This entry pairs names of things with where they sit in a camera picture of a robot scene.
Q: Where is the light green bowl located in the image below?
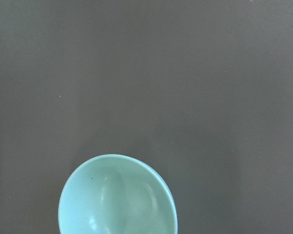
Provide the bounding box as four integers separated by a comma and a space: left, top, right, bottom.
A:
58, 154, 178, 234

